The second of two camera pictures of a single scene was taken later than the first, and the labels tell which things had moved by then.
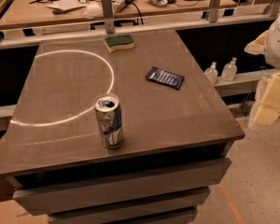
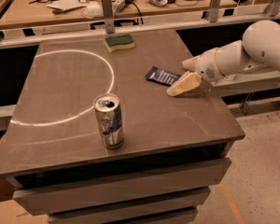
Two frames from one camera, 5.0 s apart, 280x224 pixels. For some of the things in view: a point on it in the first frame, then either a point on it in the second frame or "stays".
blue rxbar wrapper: [165, 77] stays
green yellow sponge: [119, 42] stays
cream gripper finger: [257, 47] -> [190, 63]
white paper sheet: [66, 5] stays
